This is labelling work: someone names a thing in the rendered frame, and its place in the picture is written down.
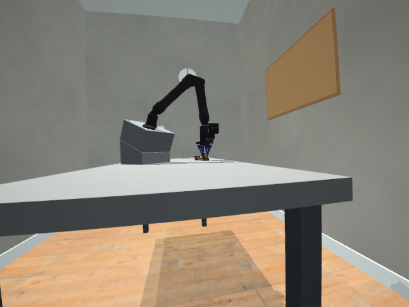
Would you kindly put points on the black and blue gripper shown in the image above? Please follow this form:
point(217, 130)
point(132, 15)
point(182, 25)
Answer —
point(201, 146)

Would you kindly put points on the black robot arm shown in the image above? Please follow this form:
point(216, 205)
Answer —
point(209, 130)

